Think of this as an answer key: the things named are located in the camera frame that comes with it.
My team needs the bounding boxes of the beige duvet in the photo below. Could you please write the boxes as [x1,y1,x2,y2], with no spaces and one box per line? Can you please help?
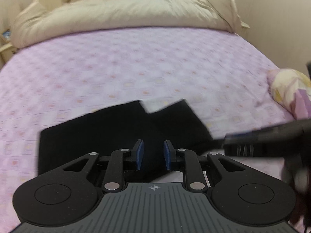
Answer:
[10,0,248,48]

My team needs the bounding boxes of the cream bedside table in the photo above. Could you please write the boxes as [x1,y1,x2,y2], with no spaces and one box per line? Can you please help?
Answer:
[1,30,16,63]

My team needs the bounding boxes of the floral pillow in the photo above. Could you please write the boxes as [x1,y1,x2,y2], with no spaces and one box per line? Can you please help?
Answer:
[267,69,311,120]

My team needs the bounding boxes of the black pants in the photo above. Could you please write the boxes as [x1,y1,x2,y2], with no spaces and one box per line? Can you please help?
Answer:
[38,100,219,183]

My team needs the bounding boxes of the purple patterned bed sheet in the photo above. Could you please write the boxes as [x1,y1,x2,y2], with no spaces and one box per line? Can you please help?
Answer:
[1,28,293,232]

